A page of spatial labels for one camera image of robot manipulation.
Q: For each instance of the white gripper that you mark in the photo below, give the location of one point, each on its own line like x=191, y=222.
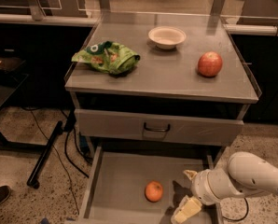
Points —
x=200, y=186

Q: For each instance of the orange fruit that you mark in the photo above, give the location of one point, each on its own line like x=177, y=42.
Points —
x=154, y=191

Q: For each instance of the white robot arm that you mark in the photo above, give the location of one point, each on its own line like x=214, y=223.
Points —
x=245, y=175

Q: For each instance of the open grey middle drawer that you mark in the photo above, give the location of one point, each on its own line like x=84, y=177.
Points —
x=120, y=172

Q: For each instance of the grey top drawer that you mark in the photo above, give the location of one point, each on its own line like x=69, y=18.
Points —
x=187, y=130

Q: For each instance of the grey metal counter cabinet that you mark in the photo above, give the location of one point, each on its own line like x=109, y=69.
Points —
x=166, y=81

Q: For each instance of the red apple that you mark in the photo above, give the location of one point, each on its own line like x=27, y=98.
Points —
x=210, y=64

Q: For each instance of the white bowl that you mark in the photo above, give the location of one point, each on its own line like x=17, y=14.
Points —
x=165, y=37

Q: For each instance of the green chip bag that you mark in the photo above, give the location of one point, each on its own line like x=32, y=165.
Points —
x=108, y=57

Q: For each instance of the black stand leg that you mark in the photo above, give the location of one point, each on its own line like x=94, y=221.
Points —
x=33, y=178

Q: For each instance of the dark side table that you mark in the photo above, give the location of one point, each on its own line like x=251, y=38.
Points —
x=10, y=81

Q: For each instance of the black drawer handle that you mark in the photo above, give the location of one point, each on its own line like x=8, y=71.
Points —
x=157, y=130

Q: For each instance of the grey horizontal rail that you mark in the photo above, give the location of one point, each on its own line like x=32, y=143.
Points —
x=49, y=20

